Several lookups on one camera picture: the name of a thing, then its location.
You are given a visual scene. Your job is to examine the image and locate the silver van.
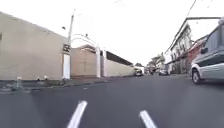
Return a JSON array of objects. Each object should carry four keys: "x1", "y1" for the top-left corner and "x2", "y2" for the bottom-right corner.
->
[{"x1": 189, "y1": 18, "x2": 224, "y2": 85}]

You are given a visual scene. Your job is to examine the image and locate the overhead wires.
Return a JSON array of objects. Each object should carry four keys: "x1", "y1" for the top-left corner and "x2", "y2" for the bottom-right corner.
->
[{"x1": 184, "y1": 0, "x2": 216, "y2": 19}]

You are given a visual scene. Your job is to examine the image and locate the grey pavement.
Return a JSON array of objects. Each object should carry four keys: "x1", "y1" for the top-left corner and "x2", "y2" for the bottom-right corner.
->
[{"x1": 0, "y1": 76, "x2": 109, "y2": 93}]

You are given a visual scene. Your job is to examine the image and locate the utility pole with white base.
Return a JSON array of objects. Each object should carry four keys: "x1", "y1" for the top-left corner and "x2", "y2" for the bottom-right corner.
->
[{"x1": 61, "y1": 9, "x2": 77, "y2": 80}]

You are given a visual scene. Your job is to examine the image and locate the robot's own part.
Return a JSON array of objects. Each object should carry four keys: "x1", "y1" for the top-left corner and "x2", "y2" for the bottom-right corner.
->
[
  {"x1": 138, "y1": 110, "x2": 158, "y2": 128},
  {"x1": 66, "y1": 100, "x2": 89, "y2": 128}
]

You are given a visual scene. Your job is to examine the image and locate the vehicle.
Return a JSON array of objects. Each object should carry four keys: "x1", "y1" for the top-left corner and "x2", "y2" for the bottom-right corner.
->
[
  {"x1": 158, "y1": 68, "x2": 169, "y2": 76},
  {"x1": 134, "y1": 68, "x2": 145, "y2": 77}
]

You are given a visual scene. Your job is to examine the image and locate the row of buildings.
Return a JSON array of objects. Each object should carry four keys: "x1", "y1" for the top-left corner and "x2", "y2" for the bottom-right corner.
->
[{"x1": 163, "y1": 17, "x2": 222, "y2": 76}]

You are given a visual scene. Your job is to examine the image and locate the grey asphalt road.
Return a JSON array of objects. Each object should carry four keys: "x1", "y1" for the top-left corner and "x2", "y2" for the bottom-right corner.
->
[{"x1": 0, "y1": 73, "x2": 224, "y2": 128}]

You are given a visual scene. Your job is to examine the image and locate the beige plain wall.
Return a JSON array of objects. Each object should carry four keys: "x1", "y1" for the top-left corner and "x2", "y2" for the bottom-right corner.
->
[{"x1": 0, "y1": 11, "x2": 69, "y2": 82}]

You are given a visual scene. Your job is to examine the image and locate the trees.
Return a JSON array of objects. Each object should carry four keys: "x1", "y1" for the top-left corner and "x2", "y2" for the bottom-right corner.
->
[{"x1": 147, "y1": 53, "x2": 166, "y2": 69}]

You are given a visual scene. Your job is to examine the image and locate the beige wall with white pillars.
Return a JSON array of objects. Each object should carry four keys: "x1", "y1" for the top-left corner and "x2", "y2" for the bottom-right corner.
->
[{"x1": 69, "y1": 44, "x2": 136, "y2": 79}]

